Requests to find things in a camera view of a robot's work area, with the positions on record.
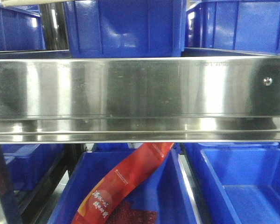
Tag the brown cardboard carton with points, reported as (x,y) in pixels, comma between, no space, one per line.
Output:
(11,3)

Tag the stainless steel shelf beam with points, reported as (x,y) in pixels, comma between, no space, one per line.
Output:
(183,99)

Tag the shelf beam screw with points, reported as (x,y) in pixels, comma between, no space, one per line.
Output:
(267,81)

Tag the blue bin holding snack bag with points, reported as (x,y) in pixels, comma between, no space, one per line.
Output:
(160,199)

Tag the blue bin upper centre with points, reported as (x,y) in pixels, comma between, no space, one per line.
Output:
(125,28)

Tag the red snack bag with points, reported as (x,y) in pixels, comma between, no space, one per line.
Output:
(109,192)

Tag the empty blue bin lower right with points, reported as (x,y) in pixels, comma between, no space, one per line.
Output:
(239,185)

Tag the blue bin lower left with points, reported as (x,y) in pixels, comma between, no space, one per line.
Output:
(27,163)

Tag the blue bin upper right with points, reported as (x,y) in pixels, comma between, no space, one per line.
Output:
(240,25)

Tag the blue bin upper left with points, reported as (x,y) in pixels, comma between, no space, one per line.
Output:
(20,30)

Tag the steel shelf upright post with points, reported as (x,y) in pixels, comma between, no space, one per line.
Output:
(9,209)

